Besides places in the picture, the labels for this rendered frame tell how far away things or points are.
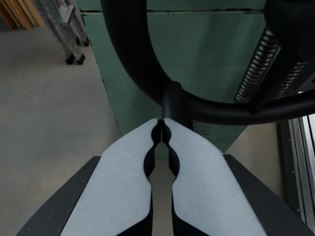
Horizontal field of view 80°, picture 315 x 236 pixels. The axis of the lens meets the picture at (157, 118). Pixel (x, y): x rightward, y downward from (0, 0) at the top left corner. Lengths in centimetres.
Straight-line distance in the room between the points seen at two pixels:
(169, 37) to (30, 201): 88
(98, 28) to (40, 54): 122
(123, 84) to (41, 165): 71
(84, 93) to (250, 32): 97
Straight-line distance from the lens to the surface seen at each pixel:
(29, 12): 180
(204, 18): 36
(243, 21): 39
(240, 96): 32
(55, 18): 123
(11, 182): 110
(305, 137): 93
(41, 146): 110
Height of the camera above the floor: 88
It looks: 58 degrees down
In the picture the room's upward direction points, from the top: 2 degrees clockwise
